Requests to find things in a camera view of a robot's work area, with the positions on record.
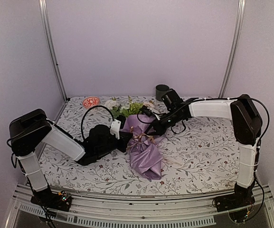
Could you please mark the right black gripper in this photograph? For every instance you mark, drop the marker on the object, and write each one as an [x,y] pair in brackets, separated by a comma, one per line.
[160,129]

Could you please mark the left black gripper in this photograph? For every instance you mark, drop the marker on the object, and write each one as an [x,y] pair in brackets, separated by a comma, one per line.
[124,140]

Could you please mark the beige raffia ribbon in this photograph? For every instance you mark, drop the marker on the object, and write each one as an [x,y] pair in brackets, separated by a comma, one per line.
[147,153]

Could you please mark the purple pink wrapping paper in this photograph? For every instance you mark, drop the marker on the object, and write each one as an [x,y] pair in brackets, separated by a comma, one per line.
[143,120]

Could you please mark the dark grey metal mug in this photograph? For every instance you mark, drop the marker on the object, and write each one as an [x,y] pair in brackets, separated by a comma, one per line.
[161,90]

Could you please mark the green white flower sprig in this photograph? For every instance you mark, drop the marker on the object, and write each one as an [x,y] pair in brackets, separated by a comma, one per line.
[131,108]

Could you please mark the white rose long stem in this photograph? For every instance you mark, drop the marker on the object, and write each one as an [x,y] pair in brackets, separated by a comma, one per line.
[113,105]

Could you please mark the red patterned ceramic bowl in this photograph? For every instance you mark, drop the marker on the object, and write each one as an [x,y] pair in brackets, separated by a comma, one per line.
[91,101]

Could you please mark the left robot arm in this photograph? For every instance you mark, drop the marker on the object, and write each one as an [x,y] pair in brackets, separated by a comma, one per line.
[29,130]

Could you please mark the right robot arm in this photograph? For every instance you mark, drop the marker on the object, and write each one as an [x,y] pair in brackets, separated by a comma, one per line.
[247,124]

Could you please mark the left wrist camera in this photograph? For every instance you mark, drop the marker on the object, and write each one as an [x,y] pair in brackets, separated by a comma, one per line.
[115,128]

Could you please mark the front aluminium rail base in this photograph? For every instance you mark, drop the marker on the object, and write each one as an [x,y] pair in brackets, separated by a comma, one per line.
[97,210]

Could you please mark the right aluminium frame post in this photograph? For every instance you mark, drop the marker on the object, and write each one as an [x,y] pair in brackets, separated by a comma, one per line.
[233,49]

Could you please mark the aluminium frame post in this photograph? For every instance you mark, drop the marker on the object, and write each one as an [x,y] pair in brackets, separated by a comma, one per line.
[50,44]
[233,49]

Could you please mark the left aluminium frame post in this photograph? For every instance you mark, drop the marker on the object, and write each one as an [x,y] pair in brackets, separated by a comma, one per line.
[50,44]

